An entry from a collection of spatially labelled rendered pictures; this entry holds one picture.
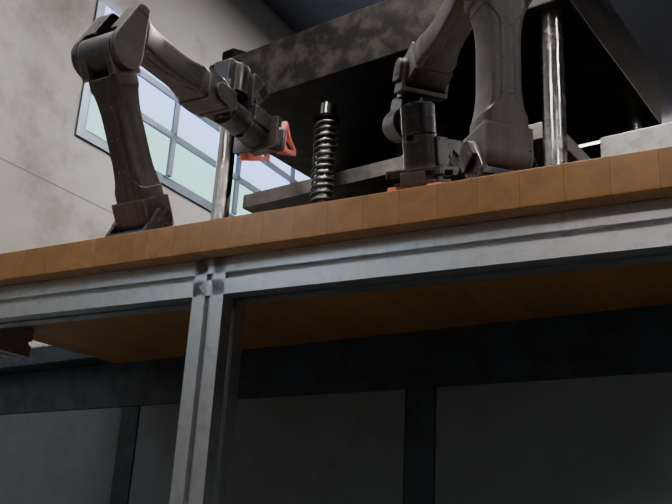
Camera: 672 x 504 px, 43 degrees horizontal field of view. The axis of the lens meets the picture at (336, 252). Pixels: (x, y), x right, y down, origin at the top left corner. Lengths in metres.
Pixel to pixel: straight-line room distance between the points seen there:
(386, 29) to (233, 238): 1.71
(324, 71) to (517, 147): 1.66
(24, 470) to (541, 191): 1.37
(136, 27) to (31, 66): 2.79
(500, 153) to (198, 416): 0.47
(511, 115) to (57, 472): 1.17
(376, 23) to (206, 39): 2.73
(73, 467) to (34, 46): 2.74
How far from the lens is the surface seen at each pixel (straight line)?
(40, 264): 1.17
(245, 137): 1.64
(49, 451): 1.86
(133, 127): 1.37
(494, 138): 1.07
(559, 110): 2.24
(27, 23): 4.23
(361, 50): 2.63
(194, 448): 0.97
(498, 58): 1.13
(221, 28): 5.44
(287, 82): 2.77
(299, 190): 2.73
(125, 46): 1.36
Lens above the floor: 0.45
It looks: 19 degrees up
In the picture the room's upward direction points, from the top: 3 degrees clockwise
